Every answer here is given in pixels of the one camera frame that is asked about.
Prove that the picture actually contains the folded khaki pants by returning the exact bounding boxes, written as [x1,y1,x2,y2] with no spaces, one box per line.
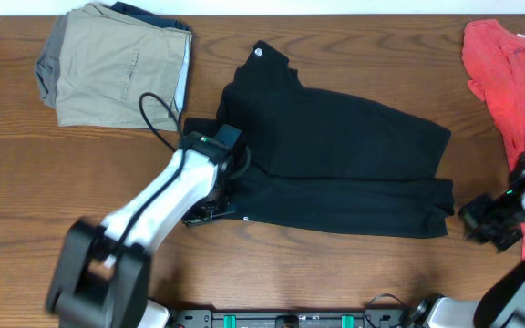
[56,4,192,131]

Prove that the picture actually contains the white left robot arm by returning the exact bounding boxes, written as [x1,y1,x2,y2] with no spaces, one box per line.
[46,127,241,328]

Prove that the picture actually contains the red shirt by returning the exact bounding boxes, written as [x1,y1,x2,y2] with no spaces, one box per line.
[462,19,525,259]

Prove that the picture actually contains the folded dark navy garment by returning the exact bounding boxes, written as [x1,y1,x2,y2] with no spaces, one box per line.
[110,2,190,31]

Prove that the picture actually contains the folded grey garment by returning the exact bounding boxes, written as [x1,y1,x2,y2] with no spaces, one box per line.
[35,15,68,108]

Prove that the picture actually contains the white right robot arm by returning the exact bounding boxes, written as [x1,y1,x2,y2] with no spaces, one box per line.
[416,152,525,328]

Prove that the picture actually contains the black pants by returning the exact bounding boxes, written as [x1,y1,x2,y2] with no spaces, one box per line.
[184,41,454,239]

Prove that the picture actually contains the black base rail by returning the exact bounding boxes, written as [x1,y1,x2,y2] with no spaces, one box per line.
[166,309,417,328]

